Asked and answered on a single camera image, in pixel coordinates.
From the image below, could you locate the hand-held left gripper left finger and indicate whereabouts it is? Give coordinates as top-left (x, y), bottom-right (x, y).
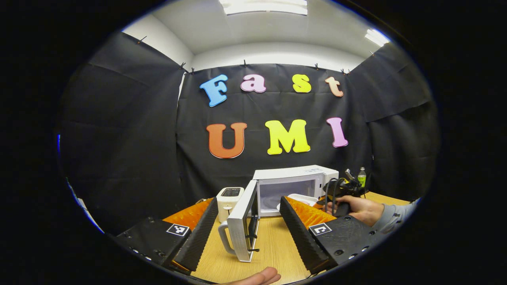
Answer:
top-left (113, 197), bottom-right (219, 274)

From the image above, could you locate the large ceiling light panel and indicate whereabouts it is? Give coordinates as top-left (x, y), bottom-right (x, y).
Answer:
top-left (219, 0), bottom-right (308, 16)

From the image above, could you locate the small ceiling light panel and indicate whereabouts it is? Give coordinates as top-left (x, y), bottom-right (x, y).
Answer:
top-left (364, 28), bottom-right (391, 47)

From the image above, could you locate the white rectangular food tray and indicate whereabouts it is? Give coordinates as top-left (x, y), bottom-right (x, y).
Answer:
top-left (277, 193), bottom-right (319, 210)

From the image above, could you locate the cream white toaster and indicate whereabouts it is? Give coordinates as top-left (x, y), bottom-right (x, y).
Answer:
top-left (216, 187), bottom-right (245, 223)

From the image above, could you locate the white microwave oven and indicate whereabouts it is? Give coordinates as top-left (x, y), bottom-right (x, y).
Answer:
top-left (218, 165), bottom-right (339, 263)

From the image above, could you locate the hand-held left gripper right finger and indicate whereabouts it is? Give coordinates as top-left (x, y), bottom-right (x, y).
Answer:
top-left (279, 196), bottom-right (391, 276)

